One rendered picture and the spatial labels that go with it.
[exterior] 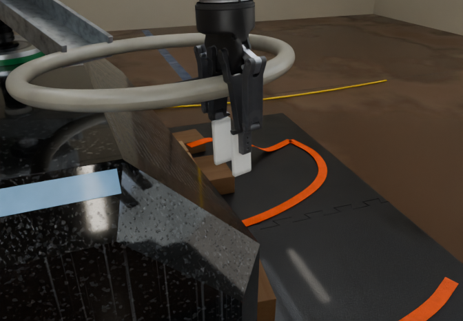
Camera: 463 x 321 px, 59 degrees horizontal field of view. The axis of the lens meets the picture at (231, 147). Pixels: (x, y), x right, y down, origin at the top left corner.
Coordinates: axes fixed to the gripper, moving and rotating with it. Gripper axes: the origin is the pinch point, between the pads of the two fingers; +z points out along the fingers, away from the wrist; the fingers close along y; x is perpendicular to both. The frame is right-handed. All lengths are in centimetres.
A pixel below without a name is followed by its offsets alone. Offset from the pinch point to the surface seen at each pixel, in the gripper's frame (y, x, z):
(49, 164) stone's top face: 14.3, 22.2, 1.1
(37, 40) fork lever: 51, 13, -11
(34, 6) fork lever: 72, 9, -16
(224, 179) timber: 96, -60, 67
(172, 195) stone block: 7.9, 6.5, 9.3
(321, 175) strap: 82, -111, 77
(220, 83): -1.0, 2.0, -10.1
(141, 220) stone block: 4.9, 13.3, 9.6
